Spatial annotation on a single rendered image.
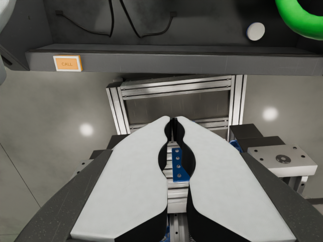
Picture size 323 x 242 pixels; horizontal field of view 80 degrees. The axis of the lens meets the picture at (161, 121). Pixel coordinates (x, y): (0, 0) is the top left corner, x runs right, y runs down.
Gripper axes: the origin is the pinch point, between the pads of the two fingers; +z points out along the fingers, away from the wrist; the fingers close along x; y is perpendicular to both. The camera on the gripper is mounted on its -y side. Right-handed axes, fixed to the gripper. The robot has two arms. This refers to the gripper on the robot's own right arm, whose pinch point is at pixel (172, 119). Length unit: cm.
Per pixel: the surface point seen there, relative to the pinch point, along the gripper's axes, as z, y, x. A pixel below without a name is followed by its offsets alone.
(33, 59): 30.0, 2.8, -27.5
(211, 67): 30.0, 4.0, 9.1
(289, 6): 7.5, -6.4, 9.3
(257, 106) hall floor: 125, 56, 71
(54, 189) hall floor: 125, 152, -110
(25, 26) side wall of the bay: 33.0, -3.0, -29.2
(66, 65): 28.8, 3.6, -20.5
